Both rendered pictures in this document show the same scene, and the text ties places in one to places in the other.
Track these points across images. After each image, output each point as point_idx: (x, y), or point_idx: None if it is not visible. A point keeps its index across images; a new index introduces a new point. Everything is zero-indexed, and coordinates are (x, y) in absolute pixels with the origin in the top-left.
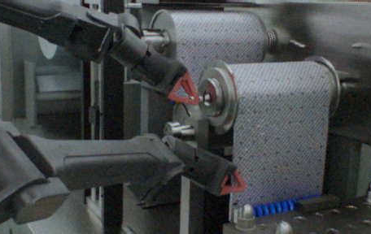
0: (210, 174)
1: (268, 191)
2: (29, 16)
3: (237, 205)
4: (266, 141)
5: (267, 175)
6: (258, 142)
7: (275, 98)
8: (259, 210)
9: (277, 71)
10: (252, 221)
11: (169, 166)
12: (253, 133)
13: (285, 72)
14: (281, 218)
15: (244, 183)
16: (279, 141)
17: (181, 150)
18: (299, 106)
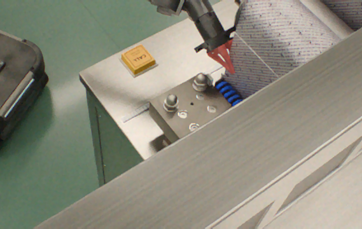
0: (203, 38)
1: (248, 94)
2: None
3: (228, 77)
4: (253, 63)
5: (250, 84)
6: (247, 58)
7: (267, 44)
8: (226, 93)
9: (289, 30)
10: (196, 85)
11: (156, 4)
12: (245, 48)
13: (294, 37)
14: (222, 109)
15: (231, 70)
16: (263, 74)
17: (191, 7)
18: (285, 70)
